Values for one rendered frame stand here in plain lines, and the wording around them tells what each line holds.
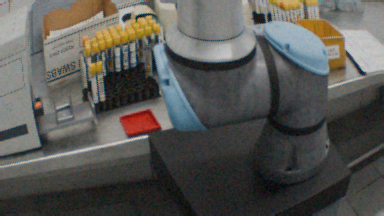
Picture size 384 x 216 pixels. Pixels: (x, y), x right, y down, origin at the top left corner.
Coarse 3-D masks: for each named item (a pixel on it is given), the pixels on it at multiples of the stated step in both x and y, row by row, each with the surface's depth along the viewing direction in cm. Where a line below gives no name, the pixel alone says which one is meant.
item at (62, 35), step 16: (80, 0) 154; (96, 0) 156; (48, 16) 151; (64, 16) 154; (80, 16) 156; (96, 16) 156; (112, 16) 133; (48, 32) 154; (64, 32) 152; (80, 32) 131; (48, 48) 129; (64, 48) 131; (80, 48) 133; (48, 64) 131; (64, 64) 133; (48, 80) 133; (64, 80) 136
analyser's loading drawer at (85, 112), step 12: (60, 108) 114; (72, 108) 110; (84, 108) 115; (36, 120) 112; (48, 120) 112; (60, 120) 110; (72, 120) 111; (84, 120) 111; (96, 120) 113; (48, 132) 109
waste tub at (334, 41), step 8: (304, 24) 137; (312, 24) 138; (320, 24) 139; (328, 24) 136; (312, 32) 139; (320, 32) 140; (328, 32) 138; (336, 32) 132; (328, 40) 127; (336, 40) 127; (344, 40) 128; (328, 48) 128; (336, 48) 129; (344, 48) 130; (328, 56) 129; (336, 56) 130; (344, 56) 131; (328, 64) 130; (336, 64) 131; (344, 64) 132
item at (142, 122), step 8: (136, 112) 118; (144, 112) 119; (152, 112) 118; (120, 120) 116; (128, 120) 117; (136, 120) 117; (144, 120) 117; (152, 120) 116; (128, 128) 115; (136, 128) 114; (144, 128) 114; (152, 128) 113; (160, 128) 114; (128, 136) 112
